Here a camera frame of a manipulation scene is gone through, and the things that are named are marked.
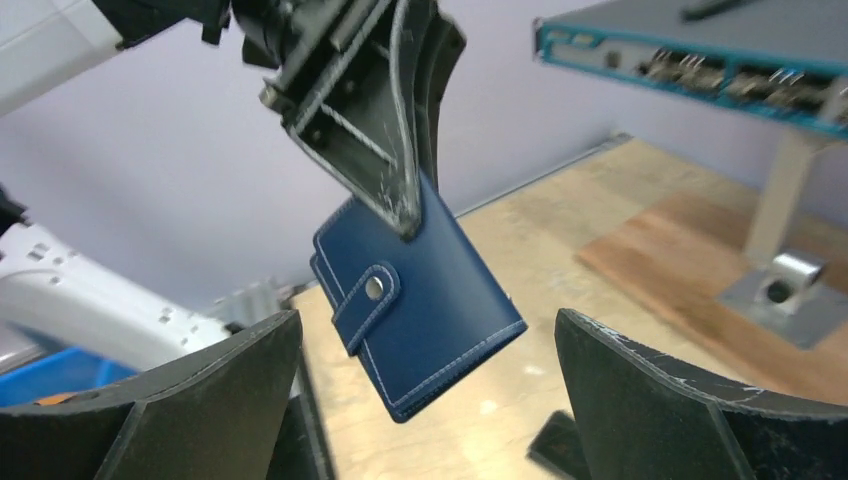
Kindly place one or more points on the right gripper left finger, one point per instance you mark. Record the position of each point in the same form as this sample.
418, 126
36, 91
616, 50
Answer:
212, 414

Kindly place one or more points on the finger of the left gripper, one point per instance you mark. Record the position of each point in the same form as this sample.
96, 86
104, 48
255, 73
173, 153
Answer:
437, 51
353, 116

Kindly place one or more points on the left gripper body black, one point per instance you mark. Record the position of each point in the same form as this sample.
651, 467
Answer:
289, 35

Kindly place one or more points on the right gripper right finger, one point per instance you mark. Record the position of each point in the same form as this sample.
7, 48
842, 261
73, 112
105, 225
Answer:
643, 414

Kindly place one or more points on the blue leather card holder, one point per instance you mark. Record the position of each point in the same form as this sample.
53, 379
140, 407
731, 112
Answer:
419, 315

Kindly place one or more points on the black credit card stack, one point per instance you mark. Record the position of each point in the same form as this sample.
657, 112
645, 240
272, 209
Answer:
557, 448

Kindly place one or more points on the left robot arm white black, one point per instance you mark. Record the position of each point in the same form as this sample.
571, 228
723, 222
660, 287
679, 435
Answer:
47, 286

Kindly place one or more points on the blue plastic bin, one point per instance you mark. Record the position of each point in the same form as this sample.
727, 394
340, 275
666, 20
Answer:
71, 370

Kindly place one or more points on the brown wooden board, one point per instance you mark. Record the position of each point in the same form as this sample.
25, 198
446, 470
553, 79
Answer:
675, 258

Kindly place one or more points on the aluminium frame rail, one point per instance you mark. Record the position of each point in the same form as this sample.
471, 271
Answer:
252, 304

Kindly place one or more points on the metal stand bracket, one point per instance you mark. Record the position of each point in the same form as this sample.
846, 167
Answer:
785, 290

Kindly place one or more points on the blue network switch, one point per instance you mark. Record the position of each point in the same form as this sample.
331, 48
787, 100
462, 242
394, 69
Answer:
784, 61

